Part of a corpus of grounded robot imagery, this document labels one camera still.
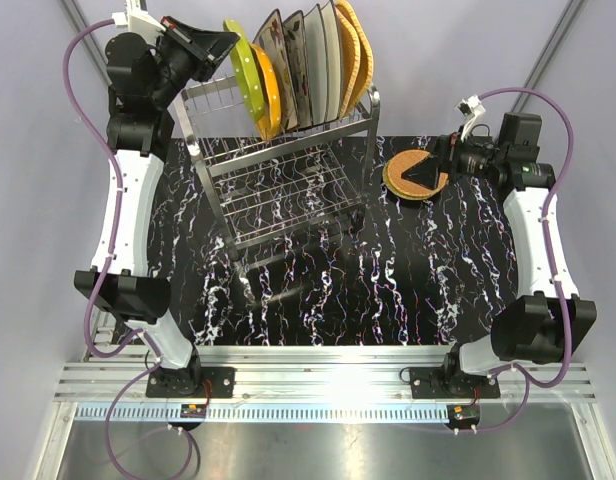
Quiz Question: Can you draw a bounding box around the steel two-tier dish rack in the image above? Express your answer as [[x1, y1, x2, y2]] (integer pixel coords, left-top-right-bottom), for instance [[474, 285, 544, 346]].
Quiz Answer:
[[174, 76, 380, 273]]

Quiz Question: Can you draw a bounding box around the orange polka dot plate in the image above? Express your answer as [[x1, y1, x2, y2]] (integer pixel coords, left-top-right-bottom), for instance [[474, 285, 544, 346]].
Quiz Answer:
[[250, 43, 281, 141]]

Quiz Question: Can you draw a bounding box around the small control board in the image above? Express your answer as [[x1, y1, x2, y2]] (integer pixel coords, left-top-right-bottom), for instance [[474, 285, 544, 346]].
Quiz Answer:
[[447, 403, 481, 429], [180, 403, 208, 419]]

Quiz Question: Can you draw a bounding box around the left aluminium frame post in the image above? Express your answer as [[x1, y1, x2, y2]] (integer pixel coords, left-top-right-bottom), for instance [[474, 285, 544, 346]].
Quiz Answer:
[[56, 0, 109, 94]]

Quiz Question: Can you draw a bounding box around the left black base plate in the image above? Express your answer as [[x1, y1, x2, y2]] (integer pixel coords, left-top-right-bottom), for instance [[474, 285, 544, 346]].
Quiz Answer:
[[145, 366, 236, 399]]

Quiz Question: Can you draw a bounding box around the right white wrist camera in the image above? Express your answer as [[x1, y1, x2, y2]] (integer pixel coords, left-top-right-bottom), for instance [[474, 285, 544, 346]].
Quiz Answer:
[[456, 95, 486, 141]]

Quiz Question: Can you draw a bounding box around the cream square plate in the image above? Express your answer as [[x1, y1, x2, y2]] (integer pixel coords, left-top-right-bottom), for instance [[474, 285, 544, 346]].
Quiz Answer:
[[321, 1, 343, 122]]

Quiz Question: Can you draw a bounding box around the black marble pattern mat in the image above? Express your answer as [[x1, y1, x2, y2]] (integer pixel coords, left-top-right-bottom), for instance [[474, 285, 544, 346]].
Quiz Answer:
[[148, 136, 517, 346]]

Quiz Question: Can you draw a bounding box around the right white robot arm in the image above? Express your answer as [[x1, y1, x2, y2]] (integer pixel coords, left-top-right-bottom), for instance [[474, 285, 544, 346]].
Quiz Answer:
[[383, 113, 597, 398]]

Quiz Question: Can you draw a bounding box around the floral square plate dark rim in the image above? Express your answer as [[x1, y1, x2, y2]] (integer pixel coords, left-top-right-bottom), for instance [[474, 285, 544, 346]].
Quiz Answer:
[[254, 9, 299, 133]]

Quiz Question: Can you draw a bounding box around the right aluminium frame post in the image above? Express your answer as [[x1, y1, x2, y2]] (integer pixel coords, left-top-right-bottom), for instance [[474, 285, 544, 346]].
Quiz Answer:
[[523, 0, 588, 90]]

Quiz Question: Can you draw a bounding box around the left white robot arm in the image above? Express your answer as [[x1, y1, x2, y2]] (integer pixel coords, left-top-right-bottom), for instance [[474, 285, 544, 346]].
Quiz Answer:
[[74, 14, 239, 398]]

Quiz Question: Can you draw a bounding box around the slotted cable duct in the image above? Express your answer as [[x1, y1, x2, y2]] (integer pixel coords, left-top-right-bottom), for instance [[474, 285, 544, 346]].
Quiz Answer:
[[75, 402, 448, 424]]

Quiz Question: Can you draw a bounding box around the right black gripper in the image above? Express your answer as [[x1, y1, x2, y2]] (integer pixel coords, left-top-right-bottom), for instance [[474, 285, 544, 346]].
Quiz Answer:
[[401, 125, 505, 191]]

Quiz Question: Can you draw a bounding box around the rear woven yellow basket plate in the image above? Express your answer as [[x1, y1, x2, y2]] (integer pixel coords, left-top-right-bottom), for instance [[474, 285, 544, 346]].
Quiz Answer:
[[336, 0, 375, 105]]

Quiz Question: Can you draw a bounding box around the aluminium mounting rail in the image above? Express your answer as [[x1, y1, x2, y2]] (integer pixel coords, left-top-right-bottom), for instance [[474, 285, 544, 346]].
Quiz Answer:
[[52, 343, 598, 409]]

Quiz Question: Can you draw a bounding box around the woven yellow basket plate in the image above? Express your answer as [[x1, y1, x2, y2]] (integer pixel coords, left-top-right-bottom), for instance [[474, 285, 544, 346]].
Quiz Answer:
[[336, 0, 375, 105], [333, 3, 367, 120]]

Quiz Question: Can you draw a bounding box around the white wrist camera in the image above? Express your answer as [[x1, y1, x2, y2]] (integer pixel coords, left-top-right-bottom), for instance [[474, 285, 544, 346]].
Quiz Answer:
[[111, 0, 164, 35], [456, 95, 486, 141]]

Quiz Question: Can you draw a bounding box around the aluminium frame post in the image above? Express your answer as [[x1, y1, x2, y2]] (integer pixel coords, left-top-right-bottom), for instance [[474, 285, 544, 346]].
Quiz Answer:
[[56, 0, 109, 94], [523, 0, 588, 90]]

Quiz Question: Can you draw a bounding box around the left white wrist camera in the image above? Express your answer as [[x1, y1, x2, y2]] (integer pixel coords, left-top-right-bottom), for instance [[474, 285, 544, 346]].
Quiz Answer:
[[111, 0, 164, 35]]

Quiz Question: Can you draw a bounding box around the woven bamboo plate green rim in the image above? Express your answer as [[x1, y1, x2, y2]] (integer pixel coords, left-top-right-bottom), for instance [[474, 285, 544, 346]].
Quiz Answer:
[[382, 161, 440, 201]]

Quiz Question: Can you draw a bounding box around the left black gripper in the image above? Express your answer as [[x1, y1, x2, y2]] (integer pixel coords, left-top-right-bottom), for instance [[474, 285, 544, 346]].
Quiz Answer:
[[147, 14, 237, 107]]

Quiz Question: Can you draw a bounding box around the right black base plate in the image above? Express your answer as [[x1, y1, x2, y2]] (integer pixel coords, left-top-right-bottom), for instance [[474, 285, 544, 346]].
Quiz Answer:
[[407, 367, 501, 400]]

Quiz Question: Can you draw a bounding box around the right small control board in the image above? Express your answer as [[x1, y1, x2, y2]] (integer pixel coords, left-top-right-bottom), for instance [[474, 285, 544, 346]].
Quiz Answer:
[[447, 403, 481, 429]]

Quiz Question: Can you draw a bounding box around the grey square plate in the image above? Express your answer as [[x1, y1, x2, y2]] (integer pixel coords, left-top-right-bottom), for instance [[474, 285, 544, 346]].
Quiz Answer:
[[304, 4, 329, 126]]

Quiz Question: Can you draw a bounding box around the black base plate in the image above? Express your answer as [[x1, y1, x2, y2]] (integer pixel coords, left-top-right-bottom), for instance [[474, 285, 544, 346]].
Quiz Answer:
[[407, 367, 501, 400], [145, 366, 236, 399]]

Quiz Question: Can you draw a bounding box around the left small control board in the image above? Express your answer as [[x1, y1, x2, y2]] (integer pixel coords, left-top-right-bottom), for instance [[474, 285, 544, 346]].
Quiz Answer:
[[180, 403, 208, 419]]

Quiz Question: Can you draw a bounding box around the woven orange rattan plate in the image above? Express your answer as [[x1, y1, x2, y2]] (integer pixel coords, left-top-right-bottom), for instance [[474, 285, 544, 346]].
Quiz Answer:
[[382, 149, 448, 201]]

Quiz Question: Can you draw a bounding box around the green polka dot plate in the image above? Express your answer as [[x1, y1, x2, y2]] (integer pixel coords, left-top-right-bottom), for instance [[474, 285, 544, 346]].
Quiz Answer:
[[223, 19, 265, 123]]

